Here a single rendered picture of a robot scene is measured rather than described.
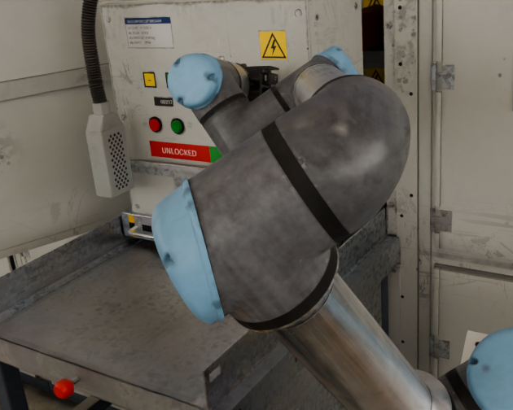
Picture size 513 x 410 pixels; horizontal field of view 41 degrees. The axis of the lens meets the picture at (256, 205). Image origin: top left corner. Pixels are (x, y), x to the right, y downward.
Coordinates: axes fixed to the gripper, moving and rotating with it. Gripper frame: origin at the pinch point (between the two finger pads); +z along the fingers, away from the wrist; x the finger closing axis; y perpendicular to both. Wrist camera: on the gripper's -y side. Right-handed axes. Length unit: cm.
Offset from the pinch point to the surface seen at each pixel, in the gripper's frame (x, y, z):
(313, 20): 12.0, 11.6, -2.5
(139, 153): -12.0, -31.3, 14.0
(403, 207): -23.7, 24.7, 28.0
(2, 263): -53, -115, 72
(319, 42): 8.6, 12.1, 0.5
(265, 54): 6.7, 2.2, -0.2
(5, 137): -9, -64, 11
